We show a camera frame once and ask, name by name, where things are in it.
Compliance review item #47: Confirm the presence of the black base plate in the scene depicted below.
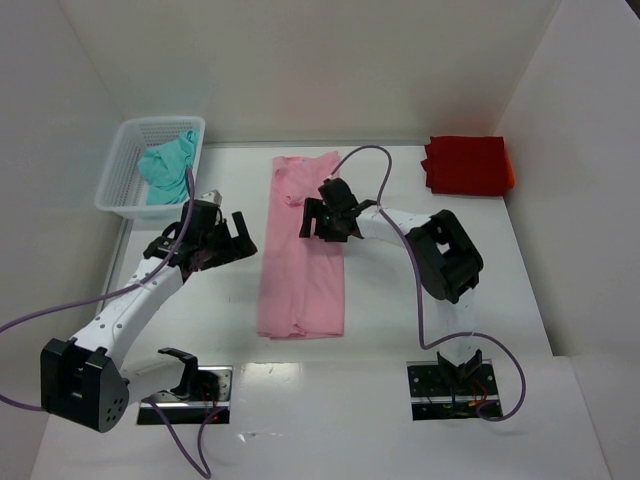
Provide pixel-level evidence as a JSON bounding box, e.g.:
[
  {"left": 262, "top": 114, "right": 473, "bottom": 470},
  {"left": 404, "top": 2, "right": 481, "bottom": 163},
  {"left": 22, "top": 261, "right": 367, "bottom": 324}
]
[
  {"left": 407, "top": 361, "right": 503, "bottom": 421},
  {"left": 151, "top": 366, "right": 233, "bottom": 425}
]

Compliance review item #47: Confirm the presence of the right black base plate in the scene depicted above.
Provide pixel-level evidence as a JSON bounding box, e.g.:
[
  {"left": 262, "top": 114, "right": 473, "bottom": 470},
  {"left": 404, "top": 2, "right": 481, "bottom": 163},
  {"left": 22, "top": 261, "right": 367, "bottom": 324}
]
[{"left": 407, "top": 361, "right": 503, "bottom": 421}]

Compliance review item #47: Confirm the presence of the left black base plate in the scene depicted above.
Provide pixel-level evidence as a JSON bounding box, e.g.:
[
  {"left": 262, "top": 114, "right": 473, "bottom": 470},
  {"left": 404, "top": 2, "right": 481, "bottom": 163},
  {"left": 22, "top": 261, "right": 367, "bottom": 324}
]
[{"left": 151, "top": 366, "right": 233, "bottom": 425}]

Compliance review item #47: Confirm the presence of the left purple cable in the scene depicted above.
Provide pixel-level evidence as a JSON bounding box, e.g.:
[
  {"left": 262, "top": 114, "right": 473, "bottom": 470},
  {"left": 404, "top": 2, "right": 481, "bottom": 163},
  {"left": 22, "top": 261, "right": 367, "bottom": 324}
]
[{"left": 0, "top": 167, "right": 224, "bottom": 479}]

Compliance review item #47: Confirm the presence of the red folded t shirt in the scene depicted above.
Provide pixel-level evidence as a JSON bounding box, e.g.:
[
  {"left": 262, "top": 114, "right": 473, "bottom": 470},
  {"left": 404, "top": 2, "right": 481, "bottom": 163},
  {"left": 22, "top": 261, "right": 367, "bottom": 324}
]
[{"left": 421, "top": 136, "right": 515, "bottom": 197}]

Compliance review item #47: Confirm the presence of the teal t shirt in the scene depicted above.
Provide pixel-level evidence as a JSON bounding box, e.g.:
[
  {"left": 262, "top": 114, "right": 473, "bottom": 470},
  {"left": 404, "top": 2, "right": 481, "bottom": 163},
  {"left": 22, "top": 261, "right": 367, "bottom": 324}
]
[{"left": 137, "top": 130, "right": 200, "bottom": 206}]

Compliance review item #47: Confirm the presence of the white plastic basket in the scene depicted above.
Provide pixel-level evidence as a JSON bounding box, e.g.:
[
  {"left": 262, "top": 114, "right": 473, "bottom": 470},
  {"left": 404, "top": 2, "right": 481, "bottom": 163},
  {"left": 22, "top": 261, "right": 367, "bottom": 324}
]
[{"left": 94, "top": 116, "right": 206, "bottom": 220}]

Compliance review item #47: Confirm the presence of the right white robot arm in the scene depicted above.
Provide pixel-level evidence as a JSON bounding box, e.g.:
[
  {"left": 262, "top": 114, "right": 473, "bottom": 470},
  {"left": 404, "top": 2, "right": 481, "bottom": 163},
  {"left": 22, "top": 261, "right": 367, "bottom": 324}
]
[{"left": 299, "top": 178, "right": 484, "bottom": 394}]

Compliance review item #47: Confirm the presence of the pink polo shirt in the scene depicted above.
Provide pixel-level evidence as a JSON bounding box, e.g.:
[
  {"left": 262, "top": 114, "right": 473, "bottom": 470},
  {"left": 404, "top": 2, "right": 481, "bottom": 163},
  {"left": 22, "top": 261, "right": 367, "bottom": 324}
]
[{"left": 257, "top": 152, "right": 345, "bottom": 339}]

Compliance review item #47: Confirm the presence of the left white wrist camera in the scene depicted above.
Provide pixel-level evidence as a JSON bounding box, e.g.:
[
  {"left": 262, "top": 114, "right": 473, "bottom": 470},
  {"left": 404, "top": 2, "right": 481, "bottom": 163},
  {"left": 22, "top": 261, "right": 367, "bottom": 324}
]
[{"left": 199, "top": 190, "right": 222, "bottom": 206}]

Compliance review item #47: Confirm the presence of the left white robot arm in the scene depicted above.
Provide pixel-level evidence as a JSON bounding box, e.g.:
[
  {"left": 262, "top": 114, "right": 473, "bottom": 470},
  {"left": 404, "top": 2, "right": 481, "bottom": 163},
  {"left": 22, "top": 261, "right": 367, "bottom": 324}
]
[{"left": 40, "top": 200, "right": 257, "bottom": 433}]

